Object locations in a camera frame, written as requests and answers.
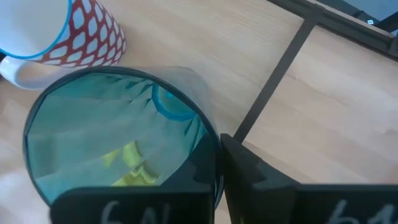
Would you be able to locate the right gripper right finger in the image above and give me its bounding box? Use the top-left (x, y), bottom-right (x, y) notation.
top-left (220, 133), bottom-right (398, 224)

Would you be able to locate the yellow microfibre cloth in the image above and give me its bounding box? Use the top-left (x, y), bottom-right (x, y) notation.
top-left (102, 141), bottom-right (160, 187)

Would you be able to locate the red white patterned mug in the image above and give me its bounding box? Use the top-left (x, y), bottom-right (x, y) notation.
top-left (0, 0), bottom-right (127, 91)

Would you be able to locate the black aluminium rig frame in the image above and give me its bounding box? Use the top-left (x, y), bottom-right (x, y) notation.
top-left (267, 0), bottom-right (398, 60)

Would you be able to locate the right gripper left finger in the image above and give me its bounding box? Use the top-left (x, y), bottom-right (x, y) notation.
top-left (49, 133), bottom-right (220, 224)

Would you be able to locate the teal translucent bottle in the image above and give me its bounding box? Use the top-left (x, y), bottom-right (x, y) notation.
top-left (23, 65), bottom-right (225, 209)

